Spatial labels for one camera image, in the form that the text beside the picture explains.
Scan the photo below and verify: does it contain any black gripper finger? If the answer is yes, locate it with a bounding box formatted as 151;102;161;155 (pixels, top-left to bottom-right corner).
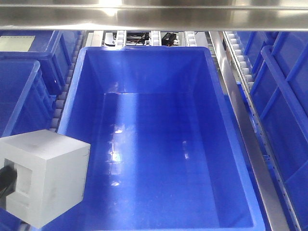
0;185;14;199
0;166;17;188

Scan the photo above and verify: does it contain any gray hollow cube base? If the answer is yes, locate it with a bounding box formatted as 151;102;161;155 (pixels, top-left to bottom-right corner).
0;130;90;228

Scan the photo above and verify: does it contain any blue bin left near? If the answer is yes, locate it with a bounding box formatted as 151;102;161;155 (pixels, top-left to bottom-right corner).
0;59;55;137

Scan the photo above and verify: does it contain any blue bin left rear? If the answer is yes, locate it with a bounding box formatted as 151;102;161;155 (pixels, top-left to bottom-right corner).
0;30;83;95

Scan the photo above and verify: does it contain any large blue target bin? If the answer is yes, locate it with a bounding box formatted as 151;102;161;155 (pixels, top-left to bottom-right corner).
43;46;265;231

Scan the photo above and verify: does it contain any black device behind bin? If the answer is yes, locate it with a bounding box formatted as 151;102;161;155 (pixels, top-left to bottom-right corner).
162;32;176;46

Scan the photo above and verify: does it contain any blue bin right near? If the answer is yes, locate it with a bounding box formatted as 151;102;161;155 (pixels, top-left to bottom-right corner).
250;31;308;231

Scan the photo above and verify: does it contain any white roller track left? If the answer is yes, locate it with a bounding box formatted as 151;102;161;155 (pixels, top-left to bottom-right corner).
50;30;86;132

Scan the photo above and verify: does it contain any white roller track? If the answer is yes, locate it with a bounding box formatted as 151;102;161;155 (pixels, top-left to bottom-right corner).
225;31;255;92
50;30;86;132

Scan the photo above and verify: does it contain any white roller track right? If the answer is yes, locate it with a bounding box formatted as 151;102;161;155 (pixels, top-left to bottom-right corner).
225;31;255;92

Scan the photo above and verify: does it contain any steel shelf beam overhead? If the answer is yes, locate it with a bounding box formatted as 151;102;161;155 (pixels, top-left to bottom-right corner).
0;0;308;31

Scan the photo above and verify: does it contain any steel divider rail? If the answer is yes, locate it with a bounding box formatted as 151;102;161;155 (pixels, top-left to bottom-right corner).
208;31;301;231

